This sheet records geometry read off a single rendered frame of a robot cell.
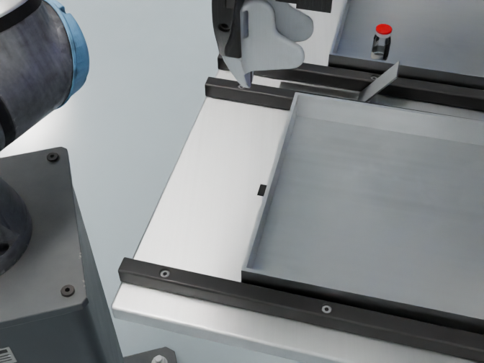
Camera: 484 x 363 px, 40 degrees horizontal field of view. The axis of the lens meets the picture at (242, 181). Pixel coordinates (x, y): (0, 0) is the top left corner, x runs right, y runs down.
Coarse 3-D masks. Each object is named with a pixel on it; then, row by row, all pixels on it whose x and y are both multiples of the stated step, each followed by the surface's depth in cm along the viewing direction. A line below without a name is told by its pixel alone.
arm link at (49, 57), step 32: (0, 0) 68; (32, 0) 71; (0, 32) 68; (32, 32) 70; (64, 32) 74; (0, 64) 69; (32, 64) 71; (64, 64) 74; (0, 96) 69; (32, 96) 72; (64, 96) 76
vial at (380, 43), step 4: (376, 32) 85; (376, 36) 86; (380, 36) 85; (384, 36) 85; (388, 36) 85; (376, 40) 86; (380, 40) 85; (384, 40) 85; (388, 40) 86; (372, 44) 87; (376, 44) 86; (380, 44) 86; (384, 44) 86; (372, 48) 87; (376, 48) 86; (380, 48) 86; (384, 48) 86; (372, 52) 87; (376, 52) 87; (380, 52) 87; (372, 56) 88; (376, 56) 87; (380, 56) 87
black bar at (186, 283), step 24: (120, 264) 64; (144, 264) 64; (168, 288) 64; (192, 288) 63; (216, 288) 62; (240, 288) 62; (264, 288) 62; (264, 312) 62; (288, 312) 61; (312, 312) 61; (336, 312) 61; (360, 312) 61; (384, 336) 60; (408, 336) 59; (432, 336) 59; (456, 336) 59; (480, 336) 59; (480, 360) 59
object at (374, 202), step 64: (320, 128) 79; (384, 128) 79; (448, 128) 77; (320, 192) 73; (384, 192) 73; (448, 192) 72; (256, 256) 67; (320, 256) 67; (384, 256) 67; (448, 256) 67; (448, 320) 60
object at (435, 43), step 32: (352, 0) 98; (384, 0) 98; (416, 0) 97; (448, 0) 97; (480, 0) 97; (352, 32) 92; (416, 32) 92; (448, 32) 92; (480, 32) 92; (352, 64) 84; (384, 64) 83; (416, 64) 87; (448, 64) 87; (480, 64) 87
